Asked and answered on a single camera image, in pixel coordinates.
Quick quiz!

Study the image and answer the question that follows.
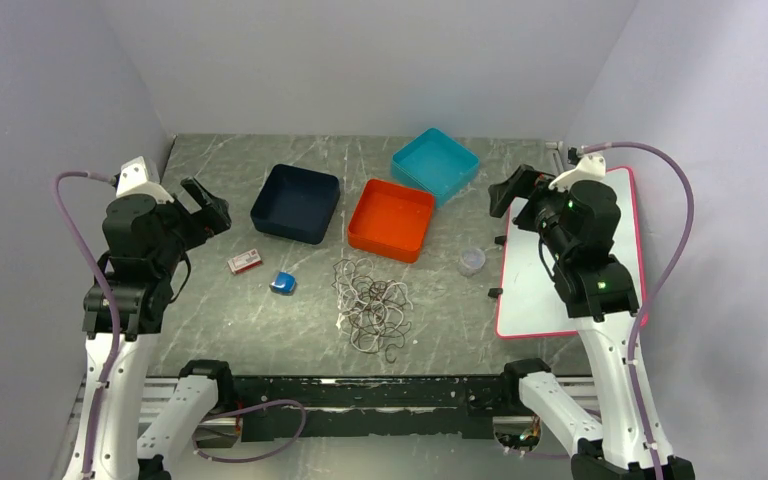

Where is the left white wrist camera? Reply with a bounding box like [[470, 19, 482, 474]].
[[116, 156, 173, 203]]

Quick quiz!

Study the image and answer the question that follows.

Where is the clear small round container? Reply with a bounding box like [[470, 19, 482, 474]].
[[457, 247, 486, 277]]

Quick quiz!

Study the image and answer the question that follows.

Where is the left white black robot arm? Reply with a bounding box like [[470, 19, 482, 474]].
[[64, 173, 238, 479]]

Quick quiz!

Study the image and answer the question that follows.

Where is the teal square bin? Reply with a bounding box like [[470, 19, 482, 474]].
[[390, 128, 480, 208]]

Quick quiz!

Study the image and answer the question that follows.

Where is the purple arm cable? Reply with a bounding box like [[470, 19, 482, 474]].
[[52, 170, 124, 480], [576, 140, 697, 480]]

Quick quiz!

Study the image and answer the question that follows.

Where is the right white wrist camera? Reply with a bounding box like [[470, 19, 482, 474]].
[[548, 148, 607, 192]]

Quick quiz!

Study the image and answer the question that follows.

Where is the red white small box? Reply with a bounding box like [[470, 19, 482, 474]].
[[227, 249, 263, 275]]

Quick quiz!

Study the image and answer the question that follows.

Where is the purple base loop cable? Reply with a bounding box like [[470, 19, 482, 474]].
[[190, 398, 308, 464]]

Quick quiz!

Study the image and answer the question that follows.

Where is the pink framed whiteboard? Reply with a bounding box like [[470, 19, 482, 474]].
[[496, 167, 647, 339]]

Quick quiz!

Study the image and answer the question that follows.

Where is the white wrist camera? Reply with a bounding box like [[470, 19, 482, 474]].
[[116, 156, 173, 203], [548, 148, 607, 192]]

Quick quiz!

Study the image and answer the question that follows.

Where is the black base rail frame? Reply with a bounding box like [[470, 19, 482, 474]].
[[178, 359, 564, 444]]

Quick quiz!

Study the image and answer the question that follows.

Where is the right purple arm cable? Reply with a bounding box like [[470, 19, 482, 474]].
[[576, 140, 697, 480]]

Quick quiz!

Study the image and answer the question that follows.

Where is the small blue object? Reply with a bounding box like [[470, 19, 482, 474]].
[[269, 271, 297, 295]]

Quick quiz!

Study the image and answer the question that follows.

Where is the dark navy square bin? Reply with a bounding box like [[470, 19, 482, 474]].
[[250, 164, 341, 245]]

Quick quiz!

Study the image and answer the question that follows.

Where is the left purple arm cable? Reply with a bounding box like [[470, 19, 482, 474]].
[[52, 170, 124, 480]]

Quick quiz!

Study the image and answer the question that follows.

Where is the thin cable pile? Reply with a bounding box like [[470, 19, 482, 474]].
[[330, 256, 416, 364]]

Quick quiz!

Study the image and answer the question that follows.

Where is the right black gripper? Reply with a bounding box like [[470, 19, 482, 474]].
[[488, 163, 572, 261]]

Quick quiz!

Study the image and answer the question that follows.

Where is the orange square bin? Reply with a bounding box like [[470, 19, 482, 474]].
[[347, 179, 435, 264]]

